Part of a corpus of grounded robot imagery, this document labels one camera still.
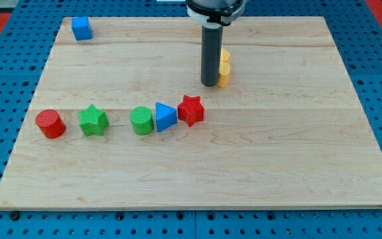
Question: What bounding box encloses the yellow hexagon block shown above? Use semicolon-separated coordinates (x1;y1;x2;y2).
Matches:
218;62;231;88

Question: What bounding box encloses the blue cube block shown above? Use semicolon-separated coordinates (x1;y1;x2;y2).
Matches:
71;17;92;41

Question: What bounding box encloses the red star block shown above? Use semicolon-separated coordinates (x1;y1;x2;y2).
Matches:
177;95;204;127

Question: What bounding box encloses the blue triangle block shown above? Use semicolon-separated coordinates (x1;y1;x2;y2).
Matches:
155;102;177;132

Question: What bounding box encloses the green cylinder block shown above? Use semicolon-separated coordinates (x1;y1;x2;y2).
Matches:
129;106;154;135

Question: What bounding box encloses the yellow block behind rod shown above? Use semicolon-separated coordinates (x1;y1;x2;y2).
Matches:
220;48;231;62

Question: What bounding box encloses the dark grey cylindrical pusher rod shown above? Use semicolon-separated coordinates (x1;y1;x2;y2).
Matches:
201;27;223;86

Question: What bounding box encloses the light wooden board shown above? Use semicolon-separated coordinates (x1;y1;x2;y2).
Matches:
0;17;382;211

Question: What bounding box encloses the green star block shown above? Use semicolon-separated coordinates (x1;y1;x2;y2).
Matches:
78;104;109;137

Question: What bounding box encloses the red cylinder block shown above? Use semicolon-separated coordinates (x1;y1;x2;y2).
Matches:
35;109;66;139

